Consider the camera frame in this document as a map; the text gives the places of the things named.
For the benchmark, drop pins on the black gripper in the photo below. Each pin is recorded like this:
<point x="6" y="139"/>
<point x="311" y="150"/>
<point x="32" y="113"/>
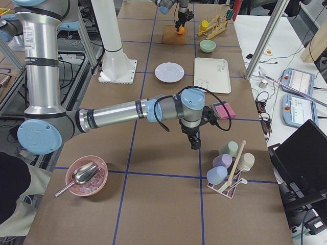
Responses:
<point x="182" y="16"/>
<point x="189" y="130"/>

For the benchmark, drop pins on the orange fruit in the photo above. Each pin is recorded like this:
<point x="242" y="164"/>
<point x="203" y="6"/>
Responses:
<point x="180" y="31"/>

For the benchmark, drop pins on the white round plate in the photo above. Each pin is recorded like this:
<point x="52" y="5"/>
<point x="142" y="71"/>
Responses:
<point x="169" y="72"/>

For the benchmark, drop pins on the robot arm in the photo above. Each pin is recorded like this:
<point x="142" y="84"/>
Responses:
<point x="48" y="125"/>
<point x="165" y="6"/>

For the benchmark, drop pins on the cream bear tray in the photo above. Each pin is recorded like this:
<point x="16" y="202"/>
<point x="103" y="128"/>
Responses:
<point x="212" y="74"/>

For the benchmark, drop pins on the wooden cutting board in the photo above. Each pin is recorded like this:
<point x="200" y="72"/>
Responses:
<point x="170" y="36"/>

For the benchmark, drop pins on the yellow cup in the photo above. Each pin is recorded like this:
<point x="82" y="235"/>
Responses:
<point x="203" y="26"/>

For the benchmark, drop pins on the purple pastel cup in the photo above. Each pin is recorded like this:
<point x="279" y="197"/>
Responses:
<point x="224" y="160"/>

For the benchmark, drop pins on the green pastel cup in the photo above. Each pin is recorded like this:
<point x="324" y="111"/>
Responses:
<point x="230" y="148"/>

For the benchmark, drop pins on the green bowl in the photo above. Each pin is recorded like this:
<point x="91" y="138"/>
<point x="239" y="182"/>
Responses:
<point x="207" y="46"/>

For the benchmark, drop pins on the blue pastel cup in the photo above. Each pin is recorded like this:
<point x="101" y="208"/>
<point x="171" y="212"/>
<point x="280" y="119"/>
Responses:
<point x="216" y="175"/>

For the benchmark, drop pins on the wooden dish rack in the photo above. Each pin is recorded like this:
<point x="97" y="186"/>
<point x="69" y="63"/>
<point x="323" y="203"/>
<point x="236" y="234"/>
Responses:
<point x="217" y="24"/>

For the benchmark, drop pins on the pink and grey cloth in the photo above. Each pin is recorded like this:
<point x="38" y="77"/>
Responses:
<point x="222" y="109"/>

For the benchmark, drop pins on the beige pastel cup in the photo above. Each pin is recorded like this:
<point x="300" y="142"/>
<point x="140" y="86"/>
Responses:
<point x="247" y="159"/>

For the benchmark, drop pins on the white cup rack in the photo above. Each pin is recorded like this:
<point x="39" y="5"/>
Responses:
<point x="228" y="186"/>

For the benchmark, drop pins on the red cylinder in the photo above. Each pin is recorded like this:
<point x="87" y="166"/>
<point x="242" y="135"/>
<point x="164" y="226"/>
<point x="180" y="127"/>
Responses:
<point x="236" y="8"/>

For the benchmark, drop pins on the fried egg toy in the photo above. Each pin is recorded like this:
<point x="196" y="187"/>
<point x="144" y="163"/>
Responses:
<point x="268" y="52"/>

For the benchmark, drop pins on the lower teach pendant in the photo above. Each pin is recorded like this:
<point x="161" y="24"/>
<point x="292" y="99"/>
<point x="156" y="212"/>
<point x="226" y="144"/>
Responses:
<point x="297" y="110"/>

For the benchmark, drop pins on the teach pendant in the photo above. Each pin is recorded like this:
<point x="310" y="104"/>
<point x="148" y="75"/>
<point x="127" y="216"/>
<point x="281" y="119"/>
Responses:
<point x="297" y="110"/>
<point x="300" y="80"/>

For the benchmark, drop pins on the black laptop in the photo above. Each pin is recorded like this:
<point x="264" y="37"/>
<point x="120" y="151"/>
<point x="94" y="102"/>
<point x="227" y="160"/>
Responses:
<point x="301" y="159"/>

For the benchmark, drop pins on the metal scoop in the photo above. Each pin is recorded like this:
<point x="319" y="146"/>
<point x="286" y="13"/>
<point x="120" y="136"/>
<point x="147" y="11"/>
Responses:
<point x="80" y="176"/>

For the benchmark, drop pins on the pink bowl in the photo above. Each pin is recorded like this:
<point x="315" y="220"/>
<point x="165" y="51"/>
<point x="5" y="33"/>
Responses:
<point x="90" y="181"/>

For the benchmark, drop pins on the upper teach pendant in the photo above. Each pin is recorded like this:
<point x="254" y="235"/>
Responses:
<point x="300" y="80"/>

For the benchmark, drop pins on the person in black shirt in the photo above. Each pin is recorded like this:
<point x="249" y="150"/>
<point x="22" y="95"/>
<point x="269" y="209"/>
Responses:
<point x="19" y="178"/>

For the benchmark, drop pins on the aluminium frame post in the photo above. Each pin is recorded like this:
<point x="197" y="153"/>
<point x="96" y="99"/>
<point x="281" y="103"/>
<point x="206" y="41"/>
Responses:
<point x="270" y="27"/>

